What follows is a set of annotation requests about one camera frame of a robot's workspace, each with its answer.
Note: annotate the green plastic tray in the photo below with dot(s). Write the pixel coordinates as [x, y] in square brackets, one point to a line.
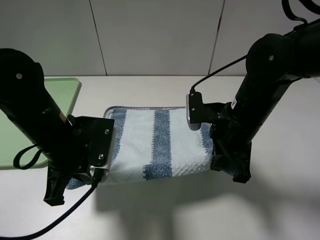
[64, 91]

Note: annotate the blue white striped towel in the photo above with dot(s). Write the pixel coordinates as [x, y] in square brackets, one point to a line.
[156, 143]

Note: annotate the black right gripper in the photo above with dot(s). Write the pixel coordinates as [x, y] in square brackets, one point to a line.
[229, 144]

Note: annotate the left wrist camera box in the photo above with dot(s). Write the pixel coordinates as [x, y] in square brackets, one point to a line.
[101, 133]

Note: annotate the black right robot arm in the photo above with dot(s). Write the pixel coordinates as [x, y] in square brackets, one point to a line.
[273, 63]

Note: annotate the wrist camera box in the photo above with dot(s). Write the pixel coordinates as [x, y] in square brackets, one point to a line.
[101, 133]
[198, 112]

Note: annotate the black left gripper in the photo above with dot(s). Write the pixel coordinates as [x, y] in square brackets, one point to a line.
[65, 144]

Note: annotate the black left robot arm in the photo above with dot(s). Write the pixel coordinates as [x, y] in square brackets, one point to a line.
[28, 105]

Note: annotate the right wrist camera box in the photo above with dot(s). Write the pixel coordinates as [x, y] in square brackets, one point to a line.
[198, 112]

